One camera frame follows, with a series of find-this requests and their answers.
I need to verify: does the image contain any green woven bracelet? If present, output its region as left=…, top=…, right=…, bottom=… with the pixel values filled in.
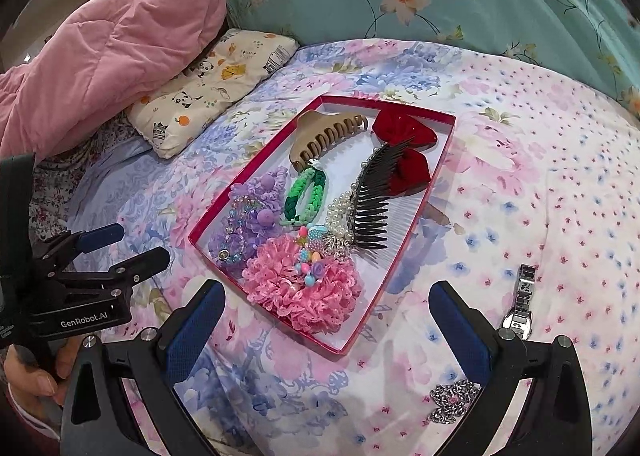
left=279, top=167, right=328, bottom=228

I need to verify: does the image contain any purple scrunchie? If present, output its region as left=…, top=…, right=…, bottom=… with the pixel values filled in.
left=207, top=167, right=291, bottom=267

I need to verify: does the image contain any red velvet hair bow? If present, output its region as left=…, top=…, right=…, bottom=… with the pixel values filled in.
left=372, top=109, right=440, bottom=197

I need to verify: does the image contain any silver chain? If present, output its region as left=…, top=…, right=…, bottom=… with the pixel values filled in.
left=427, top=378, right=485, bottom=424

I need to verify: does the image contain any cream cartoon print pillow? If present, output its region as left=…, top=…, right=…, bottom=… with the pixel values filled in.
left=127, top=28, right=301, bottom=159

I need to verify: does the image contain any silver wristwatch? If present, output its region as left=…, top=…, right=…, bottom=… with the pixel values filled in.
left=502, top=263, right=538, bottom=339

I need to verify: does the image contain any person's left hand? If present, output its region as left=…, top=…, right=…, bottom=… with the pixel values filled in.
left=0, top=336, right=83, bottom=409

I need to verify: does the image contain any dark small-flower cloth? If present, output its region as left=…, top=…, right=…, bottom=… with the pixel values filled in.
left=27, top=119, right=151, bottom=237

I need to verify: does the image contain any black hair comb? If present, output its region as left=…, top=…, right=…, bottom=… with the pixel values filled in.
left=347, top=136, right=418, bottom=251

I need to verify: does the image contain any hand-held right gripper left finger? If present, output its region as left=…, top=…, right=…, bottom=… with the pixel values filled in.
left=60, top=280, right=227, bottom=456

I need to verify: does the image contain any red shallow box tray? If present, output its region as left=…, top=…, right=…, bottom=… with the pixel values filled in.
left=187, top=94, right=457, bottom=356

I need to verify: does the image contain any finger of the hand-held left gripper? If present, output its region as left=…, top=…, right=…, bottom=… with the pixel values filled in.
left=37, top=223, right=126, bottom=269
left=60, top=246, right=172, bottom=297

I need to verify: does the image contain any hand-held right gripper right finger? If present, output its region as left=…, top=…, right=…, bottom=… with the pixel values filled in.
left=429, top=280, right=593, bottom=456

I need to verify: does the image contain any pink scrunchie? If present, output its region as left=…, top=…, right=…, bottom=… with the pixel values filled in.
left=242, top=235, right=365, bottom=335

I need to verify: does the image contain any pearl hair tie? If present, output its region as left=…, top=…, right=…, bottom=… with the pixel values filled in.
left=324, top=189, right=358, bottom=262

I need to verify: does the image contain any pastel floral bedsheet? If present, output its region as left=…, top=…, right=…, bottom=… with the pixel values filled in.
left=27, top=39, right=640, bottom=456

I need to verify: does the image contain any person's left forearm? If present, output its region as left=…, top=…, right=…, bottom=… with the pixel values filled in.
left=7, top=383, right=63, bottom=439

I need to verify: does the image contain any pink quilt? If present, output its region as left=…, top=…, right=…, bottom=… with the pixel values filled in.
left=0, top=0, right=241, bottom=159

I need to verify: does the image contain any beige claw hair clip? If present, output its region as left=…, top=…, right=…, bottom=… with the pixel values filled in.
left=289, top=109, right=370, bottom=172

